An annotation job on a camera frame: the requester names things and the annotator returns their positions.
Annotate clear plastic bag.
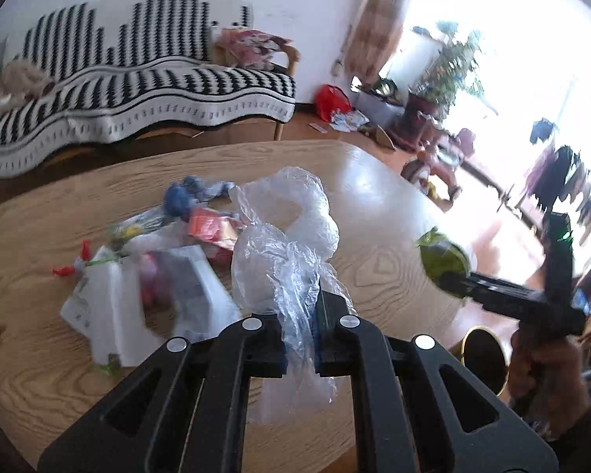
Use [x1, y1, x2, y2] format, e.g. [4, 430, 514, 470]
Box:
[229, 167, 351, 424]

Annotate blue white wrapper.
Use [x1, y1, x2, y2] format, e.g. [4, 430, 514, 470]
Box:
[162, 175, 234, 222]

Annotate black gold trash bin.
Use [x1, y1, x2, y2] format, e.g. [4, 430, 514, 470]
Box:
[460, 327, 508, 395]

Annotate person's right hand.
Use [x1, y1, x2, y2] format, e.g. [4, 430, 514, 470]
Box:
[508, 330, 591, 438]

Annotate pink children's tricycle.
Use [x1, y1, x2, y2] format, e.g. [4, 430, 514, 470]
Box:
[400, 128, 475, 204]

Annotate hanging dark clothes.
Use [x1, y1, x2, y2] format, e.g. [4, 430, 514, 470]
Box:
[520, 119, 591, 244]

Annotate orange snack wrapper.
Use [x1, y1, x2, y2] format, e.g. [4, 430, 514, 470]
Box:
[189, 207, 245, 265]

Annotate red candy wrapper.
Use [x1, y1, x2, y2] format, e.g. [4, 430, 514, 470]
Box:
[52, 240, 93, 277]

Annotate green yellow wrapper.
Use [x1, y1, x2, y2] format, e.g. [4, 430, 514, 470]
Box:
[108, 206, 171, 252]

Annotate papers on floor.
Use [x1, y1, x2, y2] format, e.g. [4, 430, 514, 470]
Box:
[309, 110, 369, 134]

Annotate potted green plant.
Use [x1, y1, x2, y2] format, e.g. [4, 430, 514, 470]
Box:
[393, 21, 485, 152]

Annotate red plastic bag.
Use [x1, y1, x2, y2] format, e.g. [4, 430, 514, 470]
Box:
[314, 84, 352, 123]

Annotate brown patterned curtain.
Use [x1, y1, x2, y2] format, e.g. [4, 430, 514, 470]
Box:
[342, 0, 410, 84]

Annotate floral cushion on sofa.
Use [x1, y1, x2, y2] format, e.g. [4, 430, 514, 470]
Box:
[217, 28, 291, 71]

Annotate black white striped sofa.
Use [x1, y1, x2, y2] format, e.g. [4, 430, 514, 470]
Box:
[0, 0, 297, 179]

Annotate beige plush on sofa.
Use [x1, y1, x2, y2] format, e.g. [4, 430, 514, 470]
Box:
[0, 60, 55, 115]

